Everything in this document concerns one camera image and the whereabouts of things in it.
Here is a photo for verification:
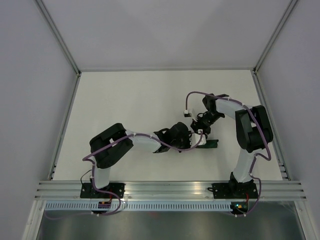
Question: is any dark green cloth napkin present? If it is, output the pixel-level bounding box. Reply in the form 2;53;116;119
196;139;219;149

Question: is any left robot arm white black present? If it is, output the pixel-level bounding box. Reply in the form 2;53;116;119
82;122;195;198

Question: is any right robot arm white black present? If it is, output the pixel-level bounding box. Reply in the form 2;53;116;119
190;93;274;200

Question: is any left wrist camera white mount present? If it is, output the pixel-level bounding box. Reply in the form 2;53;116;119
190;129;207;148

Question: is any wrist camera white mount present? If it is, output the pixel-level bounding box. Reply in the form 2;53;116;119
190;129;207;148
183;108;196;118

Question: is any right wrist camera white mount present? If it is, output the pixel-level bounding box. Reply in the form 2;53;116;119
183;108;196;118

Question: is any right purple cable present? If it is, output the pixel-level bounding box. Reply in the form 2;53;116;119
185;91;272;218

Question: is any purple cable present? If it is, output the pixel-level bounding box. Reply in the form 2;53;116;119
43;129;204;220
185;91;272;218

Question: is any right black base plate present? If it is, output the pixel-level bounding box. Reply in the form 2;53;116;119
211;181;258;200

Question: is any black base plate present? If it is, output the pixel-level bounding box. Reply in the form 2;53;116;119
80;182;125;199
211;181;258;200

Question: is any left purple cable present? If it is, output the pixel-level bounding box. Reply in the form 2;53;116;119
43;129;204;220

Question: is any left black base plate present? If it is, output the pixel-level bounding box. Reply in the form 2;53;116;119
80;182;125;199

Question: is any aluminium front rail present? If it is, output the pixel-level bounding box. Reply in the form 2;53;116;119
34;180;307;202

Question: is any right aluminium frame post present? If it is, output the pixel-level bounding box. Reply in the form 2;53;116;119
251;0;300;75

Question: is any aluminium frame post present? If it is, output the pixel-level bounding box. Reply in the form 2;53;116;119
34;0;82;76
251;0;300;75

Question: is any white slotted cable duct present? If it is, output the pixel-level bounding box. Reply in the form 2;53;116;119
45;200;232;212

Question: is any left aluminium frame post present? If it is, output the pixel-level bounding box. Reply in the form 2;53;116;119
34;0;82;76

